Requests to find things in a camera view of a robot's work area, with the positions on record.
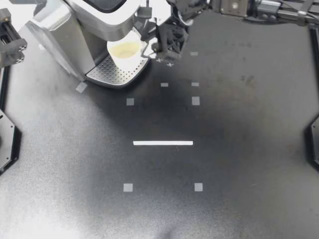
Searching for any white mug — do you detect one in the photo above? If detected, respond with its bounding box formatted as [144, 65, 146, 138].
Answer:
[106, 31, 142, 71]

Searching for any silver and black coffee machine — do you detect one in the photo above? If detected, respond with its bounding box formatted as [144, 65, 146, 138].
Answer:
[23, 0, 151, 89]

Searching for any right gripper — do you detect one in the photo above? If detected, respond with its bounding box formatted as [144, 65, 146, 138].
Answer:
[138, 6, 189, 61]

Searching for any black hexagonal mounting plate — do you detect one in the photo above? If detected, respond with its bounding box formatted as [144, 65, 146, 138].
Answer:
[0, 109, 22, 176]
[305, 116, 319, 173]

